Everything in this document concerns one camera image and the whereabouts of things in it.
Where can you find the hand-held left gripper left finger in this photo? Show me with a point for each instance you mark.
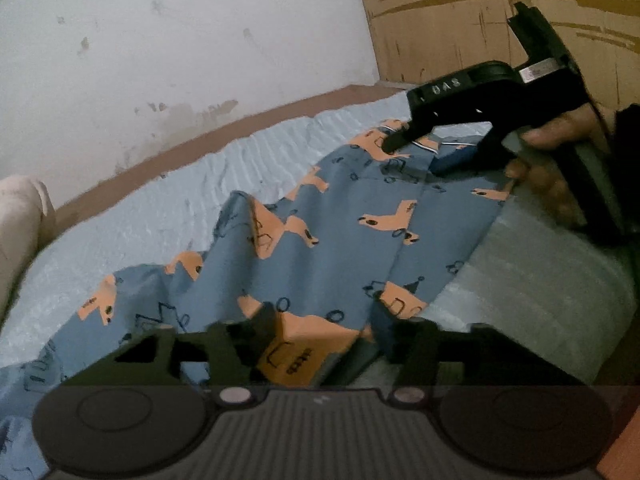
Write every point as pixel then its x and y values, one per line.
pixel 262 326

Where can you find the person's right hand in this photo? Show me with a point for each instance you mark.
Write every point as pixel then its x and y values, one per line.
pixel 565 130

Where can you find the white comforter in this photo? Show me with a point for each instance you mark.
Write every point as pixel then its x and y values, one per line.
pixel 20 220

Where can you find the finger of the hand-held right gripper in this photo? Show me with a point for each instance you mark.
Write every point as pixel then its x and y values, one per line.
pixel 457 160
pixel 395 141

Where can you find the light blue bed sheet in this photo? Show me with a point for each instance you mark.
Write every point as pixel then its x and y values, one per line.
pixel 175 200

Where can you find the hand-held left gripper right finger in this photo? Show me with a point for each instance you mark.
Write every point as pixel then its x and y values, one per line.
pixel 382 331

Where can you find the brown wooden bed rail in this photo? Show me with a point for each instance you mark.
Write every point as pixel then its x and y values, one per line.
pixel 200 146

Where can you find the blue pants with orange print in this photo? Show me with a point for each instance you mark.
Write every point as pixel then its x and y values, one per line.
pixel 350 200

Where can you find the brown wooden panel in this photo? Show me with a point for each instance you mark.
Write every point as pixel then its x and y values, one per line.
pixel 425 20

